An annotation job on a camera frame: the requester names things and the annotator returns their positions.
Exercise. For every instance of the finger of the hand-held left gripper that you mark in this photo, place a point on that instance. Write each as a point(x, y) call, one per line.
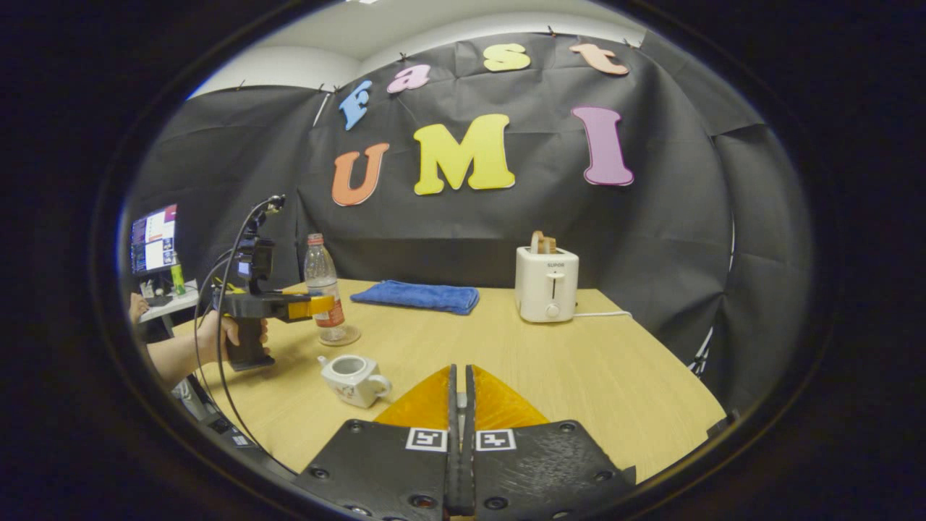
point(307, 307)

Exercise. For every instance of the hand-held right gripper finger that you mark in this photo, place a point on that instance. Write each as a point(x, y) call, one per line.
point(453, 412)
point(469, 412)

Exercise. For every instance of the clear plastic water bottle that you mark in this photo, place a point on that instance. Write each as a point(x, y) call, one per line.
point(322, 278)

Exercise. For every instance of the round wooden coaster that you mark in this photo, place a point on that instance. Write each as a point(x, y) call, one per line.
point(352, 336)

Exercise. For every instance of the white floral teacup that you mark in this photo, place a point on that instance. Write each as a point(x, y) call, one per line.
point(354, 387)

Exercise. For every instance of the green bottle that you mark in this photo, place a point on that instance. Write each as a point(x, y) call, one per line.
point(177, 280)

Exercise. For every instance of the white side table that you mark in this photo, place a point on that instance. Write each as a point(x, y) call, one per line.
point(173, 304)

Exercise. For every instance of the blue towel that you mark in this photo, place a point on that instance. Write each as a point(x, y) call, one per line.
point(419, 297)

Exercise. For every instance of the computer monitor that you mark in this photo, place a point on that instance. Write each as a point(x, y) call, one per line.
point(153, 242)

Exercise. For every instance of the white toaster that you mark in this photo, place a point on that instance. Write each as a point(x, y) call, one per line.
point(546, 286)

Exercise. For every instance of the toast slice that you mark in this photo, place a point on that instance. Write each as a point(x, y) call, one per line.
point(542, 242)

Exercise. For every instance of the black backdrop cloth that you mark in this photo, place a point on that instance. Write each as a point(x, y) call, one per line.
point(651, 253)

